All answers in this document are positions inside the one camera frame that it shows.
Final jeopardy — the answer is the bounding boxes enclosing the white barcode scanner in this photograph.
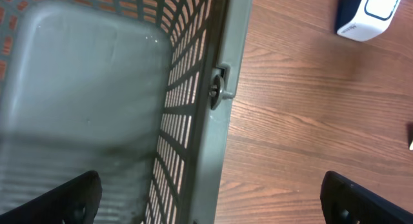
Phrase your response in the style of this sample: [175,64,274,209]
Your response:
[334,0,401,42]

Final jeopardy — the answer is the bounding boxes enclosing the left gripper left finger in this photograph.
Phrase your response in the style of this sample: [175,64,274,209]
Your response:
[1,170,103,224]

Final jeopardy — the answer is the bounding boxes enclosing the grey plastic basket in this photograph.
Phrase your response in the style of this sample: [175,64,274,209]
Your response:
[1,0,252,223]

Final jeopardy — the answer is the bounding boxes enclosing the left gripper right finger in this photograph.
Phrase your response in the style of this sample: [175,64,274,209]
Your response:
[320,171,412,224]

